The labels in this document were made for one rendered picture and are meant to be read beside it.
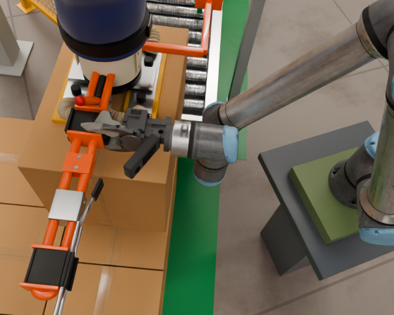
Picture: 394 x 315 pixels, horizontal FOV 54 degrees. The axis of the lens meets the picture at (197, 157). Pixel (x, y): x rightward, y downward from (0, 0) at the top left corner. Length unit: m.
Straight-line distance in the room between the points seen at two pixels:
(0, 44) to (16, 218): 1.34
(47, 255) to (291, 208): 0.88
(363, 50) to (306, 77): 0.13
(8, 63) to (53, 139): 1.72
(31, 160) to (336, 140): 1.12
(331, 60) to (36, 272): 0.73
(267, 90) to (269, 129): 1.54
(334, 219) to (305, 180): 0.16
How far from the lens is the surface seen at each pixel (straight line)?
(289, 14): 3.25
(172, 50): 1.14
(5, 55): 2.79
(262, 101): 0.98
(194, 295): 2.05
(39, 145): 1.15
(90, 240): 1.57
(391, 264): 2.40
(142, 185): 1.07
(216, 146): 0.92
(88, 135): 0.95
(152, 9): 2.29
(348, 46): 0.86
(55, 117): 1.17
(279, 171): 1.48
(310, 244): 1.41
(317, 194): 1.43
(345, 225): 1.42
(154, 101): 1.16
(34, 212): 1.66
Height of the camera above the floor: 2.02
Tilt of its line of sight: 61 degrees down
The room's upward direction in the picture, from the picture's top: 9 degrees clockwise
